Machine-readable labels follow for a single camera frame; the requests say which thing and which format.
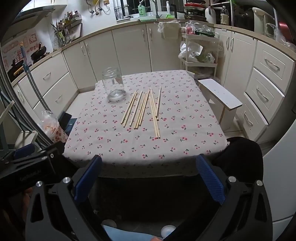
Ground black wire dish rack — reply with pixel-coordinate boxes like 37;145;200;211
114;4;134;21

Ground pink wall stickers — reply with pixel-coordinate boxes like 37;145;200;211
1;30;38;70

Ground metal kitchen faucet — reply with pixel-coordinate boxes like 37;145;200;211
140;0;160;19

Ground cream kitchen base cabinets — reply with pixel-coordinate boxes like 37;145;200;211
11;22;296;144

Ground white jug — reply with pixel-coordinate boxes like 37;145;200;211
205;7;216;24

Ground black rice cooker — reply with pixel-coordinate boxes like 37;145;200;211
232;5;252;30

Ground cherry print tablecloth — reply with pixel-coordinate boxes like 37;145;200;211
62;70;229;179

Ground white plastic bag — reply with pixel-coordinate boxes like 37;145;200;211
178;41;204;63

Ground red pot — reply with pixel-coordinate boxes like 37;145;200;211
277;21;292;40

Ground white thermos pot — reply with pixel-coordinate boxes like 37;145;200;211
252;7;266;33

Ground beige hanging waste bin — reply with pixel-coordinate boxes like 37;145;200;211
158;22;181;40

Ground clear glass jar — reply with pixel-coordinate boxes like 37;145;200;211
102;67;127;101

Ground wall water hoses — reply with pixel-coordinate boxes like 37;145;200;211
85;0;111;15

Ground white trolley rack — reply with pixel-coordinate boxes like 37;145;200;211
179;32;223;80

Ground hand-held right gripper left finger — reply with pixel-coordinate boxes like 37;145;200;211
25;155;111;241

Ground person's blue jeans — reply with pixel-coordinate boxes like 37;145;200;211
103;226;162;241

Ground white wooden stool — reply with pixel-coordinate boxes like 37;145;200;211
198;78;243;131

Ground black wok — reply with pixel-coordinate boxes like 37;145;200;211
30;42;48;61

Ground white appliance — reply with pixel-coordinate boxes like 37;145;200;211
261;130;296;232

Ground utensil and spice rack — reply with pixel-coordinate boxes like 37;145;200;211
50;10;83;47

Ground bunch of wooden chopsticks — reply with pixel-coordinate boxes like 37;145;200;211
121;86;162;139

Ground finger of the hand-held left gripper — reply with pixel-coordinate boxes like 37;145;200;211
11;141;68;166

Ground black frying pan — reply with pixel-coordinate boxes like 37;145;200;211
7;59;26;77

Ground kitchen window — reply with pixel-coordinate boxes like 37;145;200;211
126;0;178;14

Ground dark sauce bottle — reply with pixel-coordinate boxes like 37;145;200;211
220;6;229;25

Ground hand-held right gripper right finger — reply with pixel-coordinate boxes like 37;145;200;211
166;154;274;241

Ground white folding frame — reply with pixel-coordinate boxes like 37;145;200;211
0;93;38;153

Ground stack of pans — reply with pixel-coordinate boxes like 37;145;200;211
184;1;207;21

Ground grey range hood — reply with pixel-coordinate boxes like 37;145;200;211
7;0;56;30

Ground floral print bin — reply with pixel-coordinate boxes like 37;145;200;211
40;110;68;143

